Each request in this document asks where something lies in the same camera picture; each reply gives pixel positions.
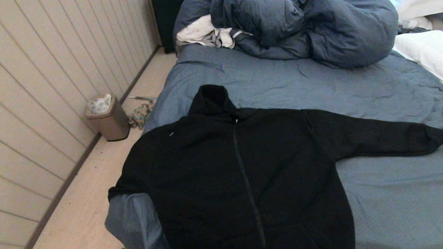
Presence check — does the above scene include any black hoodie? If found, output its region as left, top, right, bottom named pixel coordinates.
left=108, top=84, right=443, bottom=249

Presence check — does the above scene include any blue-sheeted bed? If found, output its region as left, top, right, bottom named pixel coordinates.
left=105, top=43, right=443, bottom=249

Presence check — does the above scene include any crumpled white garment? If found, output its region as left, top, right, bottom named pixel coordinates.
left=177, top=15, right=253, bottom=49

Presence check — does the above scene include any brown trash bin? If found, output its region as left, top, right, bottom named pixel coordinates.
left=85, top=94, right=130, bottom=141

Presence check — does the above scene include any black cabinet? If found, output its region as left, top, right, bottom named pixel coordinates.
left=151, top=0, right=184, bottom=54

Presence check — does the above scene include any clear plastic bin bag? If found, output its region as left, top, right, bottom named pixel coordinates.
left=88, top=94, right=112, bottom=114

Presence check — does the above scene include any dark blue duvet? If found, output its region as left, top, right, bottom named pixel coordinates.
left=173, top=0, right=399, bottom=68

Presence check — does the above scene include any beige crumpled item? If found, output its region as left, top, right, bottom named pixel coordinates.
left=398, top=17, right=433, bottom=31

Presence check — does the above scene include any white pillow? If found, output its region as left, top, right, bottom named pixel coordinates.
left=395, top=30, right=443, bottom=82

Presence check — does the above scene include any white blanket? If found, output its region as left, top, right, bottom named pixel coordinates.
left=397, top=0, right=443, bottom=19

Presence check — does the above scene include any colourful braided rope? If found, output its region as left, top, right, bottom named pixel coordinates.
left=129, top=104, right=153, bottom=130

